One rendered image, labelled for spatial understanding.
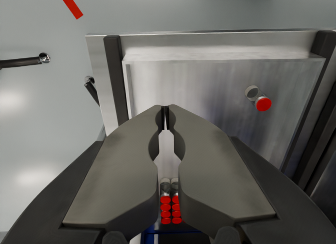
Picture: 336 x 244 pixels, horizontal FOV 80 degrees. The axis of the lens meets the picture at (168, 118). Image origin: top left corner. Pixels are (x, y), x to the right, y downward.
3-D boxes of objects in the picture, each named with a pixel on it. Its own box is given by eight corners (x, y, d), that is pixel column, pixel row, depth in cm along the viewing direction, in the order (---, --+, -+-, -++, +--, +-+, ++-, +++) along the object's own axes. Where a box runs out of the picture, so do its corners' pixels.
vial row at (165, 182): (244, 182, 43) (253, 201, 39) (159, 184, 42) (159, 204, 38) (247, 174, 41) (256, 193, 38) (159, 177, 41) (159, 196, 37)
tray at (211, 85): (255, 202, 47) (262, 216, 44) (142, 205, 46) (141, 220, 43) (309, 51, 29) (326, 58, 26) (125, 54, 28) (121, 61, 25)
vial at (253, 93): (256, 97, 32) (269, 111, 29) (243, 98, 32) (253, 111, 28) (259, 84, 31) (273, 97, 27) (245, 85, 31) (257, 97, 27)
